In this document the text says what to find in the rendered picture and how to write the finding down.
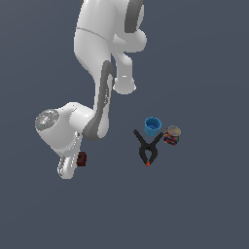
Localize colourful printed can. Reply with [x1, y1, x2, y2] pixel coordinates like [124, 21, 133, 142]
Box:
[162, 125, 182, 147]

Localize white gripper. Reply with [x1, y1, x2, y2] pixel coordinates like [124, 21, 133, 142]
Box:
[56, 151, 81, 180]

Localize dark red small box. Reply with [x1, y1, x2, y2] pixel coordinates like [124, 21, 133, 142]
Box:
[77, 151, 88, 167]

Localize black spring clamp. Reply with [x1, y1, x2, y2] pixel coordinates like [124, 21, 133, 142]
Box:
[132, 128, 164, 167]

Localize blue plastic cup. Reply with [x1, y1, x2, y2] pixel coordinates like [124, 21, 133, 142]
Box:
[144, 117, 162, 137]

